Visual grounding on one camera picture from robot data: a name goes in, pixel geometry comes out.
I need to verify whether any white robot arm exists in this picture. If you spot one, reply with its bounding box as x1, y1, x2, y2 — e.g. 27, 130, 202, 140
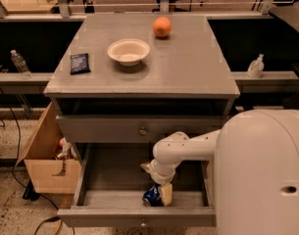
141, 109, 299, 235

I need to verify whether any open grey middle drawer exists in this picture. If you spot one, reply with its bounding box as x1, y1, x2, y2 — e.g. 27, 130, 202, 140
58, 144, 216, 228

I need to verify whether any cardboard box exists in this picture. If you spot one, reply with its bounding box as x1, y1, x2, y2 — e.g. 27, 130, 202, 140
17, 103, 81, 194

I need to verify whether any grey wooden drawer cabinet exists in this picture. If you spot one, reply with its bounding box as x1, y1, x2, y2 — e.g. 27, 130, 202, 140
43, 13, 241, 229

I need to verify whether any blue pepsi can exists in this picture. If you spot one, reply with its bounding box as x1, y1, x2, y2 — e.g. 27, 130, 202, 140
142, 184, 162, 207

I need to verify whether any orange fruit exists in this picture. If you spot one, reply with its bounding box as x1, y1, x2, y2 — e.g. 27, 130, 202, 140
153, 17, 172, 37

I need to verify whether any clear plastic water bottle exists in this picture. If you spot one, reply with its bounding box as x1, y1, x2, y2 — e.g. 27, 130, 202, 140
11, 50, 32, 79

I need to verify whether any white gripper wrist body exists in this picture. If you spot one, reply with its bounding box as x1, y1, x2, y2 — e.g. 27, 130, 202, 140
149, 160, 175, 185

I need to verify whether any closed grey top drawer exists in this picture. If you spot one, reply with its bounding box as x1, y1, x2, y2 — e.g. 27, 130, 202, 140
56, 116, 226, 143

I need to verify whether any black power cable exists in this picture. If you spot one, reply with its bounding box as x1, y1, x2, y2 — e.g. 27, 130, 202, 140
0, 75, 75, 235

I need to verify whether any white paper bowl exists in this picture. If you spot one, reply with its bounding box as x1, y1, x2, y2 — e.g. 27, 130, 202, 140
107, 39, 150, 67

